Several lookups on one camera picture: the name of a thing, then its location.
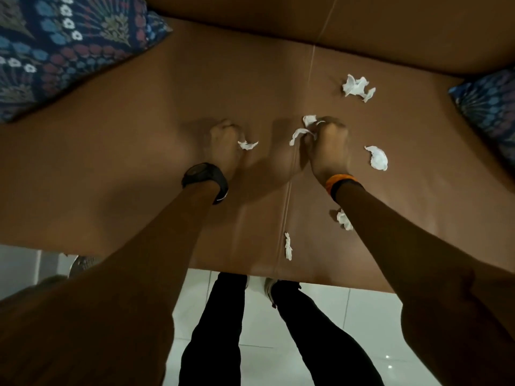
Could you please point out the person's left hand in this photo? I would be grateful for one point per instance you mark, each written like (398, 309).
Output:
(222, 150)

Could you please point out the person's right hand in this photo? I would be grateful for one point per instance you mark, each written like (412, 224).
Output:
(328, 154)

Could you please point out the person's right fingers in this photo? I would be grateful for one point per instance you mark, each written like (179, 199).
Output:
(328, 123)

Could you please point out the person's left fingers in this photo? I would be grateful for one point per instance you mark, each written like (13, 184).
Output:
(228, 127)

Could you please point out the small white tissue scrap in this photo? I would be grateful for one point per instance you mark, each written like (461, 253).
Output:
(247, 145)

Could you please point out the long white tissue scrap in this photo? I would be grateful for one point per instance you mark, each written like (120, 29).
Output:
(299, 134)

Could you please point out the person's left forearm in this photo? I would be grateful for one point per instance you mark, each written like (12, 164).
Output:
(120, 285)

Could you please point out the person's right forearm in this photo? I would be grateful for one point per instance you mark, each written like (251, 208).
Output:
(422, 277)

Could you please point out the large crumpled white tissue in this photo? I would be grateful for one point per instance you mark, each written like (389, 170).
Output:
(355, 86)

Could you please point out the black wristwatch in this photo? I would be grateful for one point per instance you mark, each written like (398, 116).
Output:
(203, 174)

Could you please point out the orange and black wristband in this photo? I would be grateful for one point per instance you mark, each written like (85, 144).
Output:
(340, 182)

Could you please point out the oval crumpled white tissue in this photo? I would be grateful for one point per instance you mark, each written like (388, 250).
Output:
(378, 158)

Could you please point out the crumpled white tissue piece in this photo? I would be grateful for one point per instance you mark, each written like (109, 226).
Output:
(344, 220)

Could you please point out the brown sofa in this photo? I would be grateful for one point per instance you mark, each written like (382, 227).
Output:
(120, 156)

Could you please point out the thin white tissue strip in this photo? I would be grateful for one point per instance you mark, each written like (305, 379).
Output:
(288, 247)

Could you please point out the person's white shoe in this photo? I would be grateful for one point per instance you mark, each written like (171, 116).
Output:
(268, 288)

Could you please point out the large blue floral cushion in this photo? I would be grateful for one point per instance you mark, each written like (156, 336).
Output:
(60, 40)

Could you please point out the grey textured object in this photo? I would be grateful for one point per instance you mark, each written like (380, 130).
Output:
(82, 264)

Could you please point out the person's black trousers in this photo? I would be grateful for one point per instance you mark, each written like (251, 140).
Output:
(322, 341)

